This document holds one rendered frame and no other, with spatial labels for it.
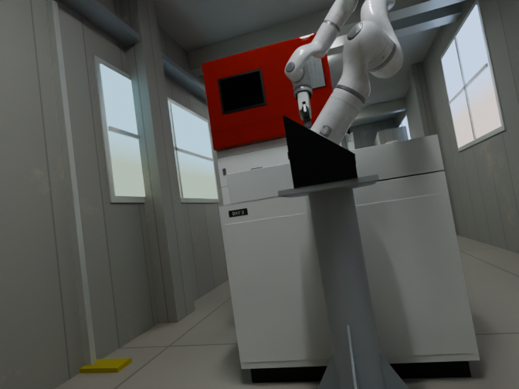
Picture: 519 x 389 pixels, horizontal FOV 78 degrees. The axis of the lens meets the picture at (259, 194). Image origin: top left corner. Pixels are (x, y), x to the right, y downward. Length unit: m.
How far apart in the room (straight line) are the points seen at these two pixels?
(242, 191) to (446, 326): 0.99
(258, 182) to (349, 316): 0.67
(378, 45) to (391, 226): 0.68
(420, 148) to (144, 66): 2.36
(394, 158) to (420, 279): 0.49
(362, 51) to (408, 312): 1.00
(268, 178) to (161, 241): 1.54
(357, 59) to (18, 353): 2.00
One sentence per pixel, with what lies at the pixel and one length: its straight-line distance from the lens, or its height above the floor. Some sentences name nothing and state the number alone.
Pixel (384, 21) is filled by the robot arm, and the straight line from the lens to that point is 1.41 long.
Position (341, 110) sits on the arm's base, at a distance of 1.20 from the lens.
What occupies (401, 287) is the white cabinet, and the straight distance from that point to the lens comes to 1.47.
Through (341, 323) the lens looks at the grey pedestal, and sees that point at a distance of 1.21.
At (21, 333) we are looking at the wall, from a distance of 2.10.
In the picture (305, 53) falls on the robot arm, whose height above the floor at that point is 1.42.
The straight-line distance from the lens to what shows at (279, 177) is 1.44.
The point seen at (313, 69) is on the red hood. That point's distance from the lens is 2.16.
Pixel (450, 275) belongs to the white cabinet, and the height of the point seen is 0.41.
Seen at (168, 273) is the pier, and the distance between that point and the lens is 2.81.
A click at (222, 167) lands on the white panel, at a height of 1.10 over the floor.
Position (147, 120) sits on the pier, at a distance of 2.95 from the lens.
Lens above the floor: 0.74
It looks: 4 degrees up
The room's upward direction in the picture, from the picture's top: 8 degrees counter-clockwise
